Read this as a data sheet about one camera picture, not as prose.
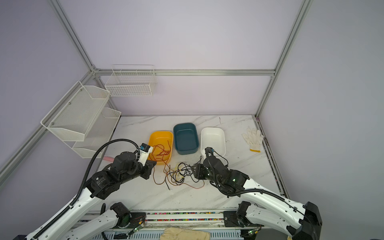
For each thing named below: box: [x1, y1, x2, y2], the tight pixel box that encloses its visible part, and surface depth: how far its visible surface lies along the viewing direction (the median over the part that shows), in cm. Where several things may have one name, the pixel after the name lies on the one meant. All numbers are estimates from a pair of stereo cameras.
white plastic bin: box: [200, 127, 226, 158], surface depth 108 cm
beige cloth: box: [160, 227, 211, 240], surface depth 71 cm
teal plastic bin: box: [173, 123, 199, 155], surface depth 107 cm
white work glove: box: [242, 128, 264, 153], surface depth 109 cm
